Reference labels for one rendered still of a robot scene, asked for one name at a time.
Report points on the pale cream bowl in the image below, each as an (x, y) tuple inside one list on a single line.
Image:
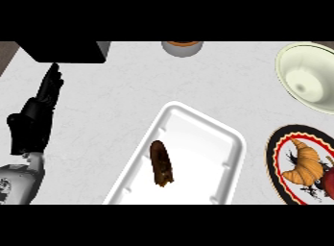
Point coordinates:
[(315, 78)]

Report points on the white rectangular tray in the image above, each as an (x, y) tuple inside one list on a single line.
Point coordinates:
[(184, 157)]

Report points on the black red patterned plate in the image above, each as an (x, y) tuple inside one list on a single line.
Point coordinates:
[(282, 166)]

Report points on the black box appliance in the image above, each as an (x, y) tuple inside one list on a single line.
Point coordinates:
[(67, 51)]

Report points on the grey cup with orange rim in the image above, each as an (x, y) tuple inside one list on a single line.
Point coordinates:
[(181, 48)]

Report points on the golden croissant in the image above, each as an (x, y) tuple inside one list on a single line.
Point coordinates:
[(304, 166)]

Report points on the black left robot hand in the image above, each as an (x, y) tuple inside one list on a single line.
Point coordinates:
[(30, 120)]

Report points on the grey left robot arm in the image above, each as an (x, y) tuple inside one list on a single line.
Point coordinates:
[(13, 182)]

